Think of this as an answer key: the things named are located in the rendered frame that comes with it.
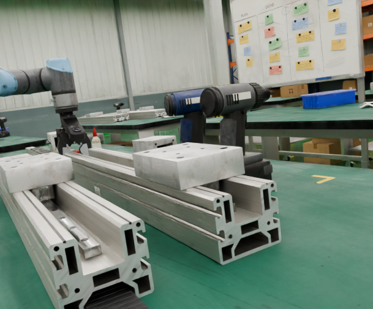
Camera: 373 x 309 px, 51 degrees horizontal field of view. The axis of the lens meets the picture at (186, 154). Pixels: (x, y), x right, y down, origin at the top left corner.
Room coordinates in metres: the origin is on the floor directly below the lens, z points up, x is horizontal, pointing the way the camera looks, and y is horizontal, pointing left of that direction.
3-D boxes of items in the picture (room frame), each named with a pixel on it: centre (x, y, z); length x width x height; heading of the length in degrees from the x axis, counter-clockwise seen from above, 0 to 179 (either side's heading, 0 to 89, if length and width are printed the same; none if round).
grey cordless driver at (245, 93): (0.84, -0.14, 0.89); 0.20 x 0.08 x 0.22; 125
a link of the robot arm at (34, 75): (1.26, 0.46, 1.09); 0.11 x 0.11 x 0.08; 75
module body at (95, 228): (0.73, 0.29, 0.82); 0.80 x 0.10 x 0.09; 29
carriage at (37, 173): (0.73, 0.29, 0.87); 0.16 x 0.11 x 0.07; 29
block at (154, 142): (1.14, 0.10, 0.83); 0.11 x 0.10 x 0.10; 130
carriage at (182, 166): (0.60, 0.00, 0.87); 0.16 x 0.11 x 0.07; 29
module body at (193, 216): (0.82, 0.12, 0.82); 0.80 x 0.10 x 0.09; 29
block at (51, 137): (2.09, 0.68, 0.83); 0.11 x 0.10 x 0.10; 115
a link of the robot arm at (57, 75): (1.25, 0.36, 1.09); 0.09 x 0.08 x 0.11; 75
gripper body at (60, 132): (1.26, 0.36, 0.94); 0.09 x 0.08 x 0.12; 29
